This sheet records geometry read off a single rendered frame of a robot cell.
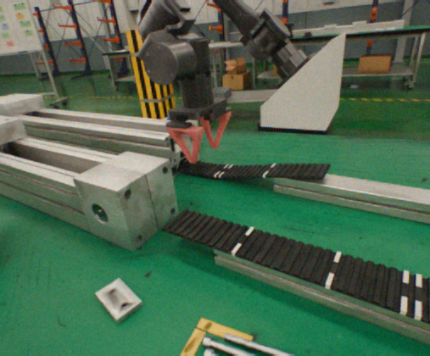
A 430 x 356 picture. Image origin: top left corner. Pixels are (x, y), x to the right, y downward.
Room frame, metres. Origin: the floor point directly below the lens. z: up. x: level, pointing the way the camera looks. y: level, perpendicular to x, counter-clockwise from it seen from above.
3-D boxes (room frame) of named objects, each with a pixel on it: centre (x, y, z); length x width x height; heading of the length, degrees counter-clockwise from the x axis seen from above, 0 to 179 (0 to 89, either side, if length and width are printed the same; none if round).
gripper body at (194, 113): (0.53, 0.01, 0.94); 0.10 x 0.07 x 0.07; 146
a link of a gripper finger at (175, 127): (0.51, 0.02, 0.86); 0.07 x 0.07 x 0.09; 56
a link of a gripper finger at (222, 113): (0.55, 0.00, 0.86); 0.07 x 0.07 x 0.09; 56
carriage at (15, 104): (0.93, 0.58, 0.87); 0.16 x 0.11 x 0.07; 55
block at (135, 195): (0.39, 0.12, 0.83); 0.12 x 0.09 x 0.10; 145
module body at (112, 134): (0.79, 0.38, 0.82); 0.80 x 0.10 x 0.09; 55
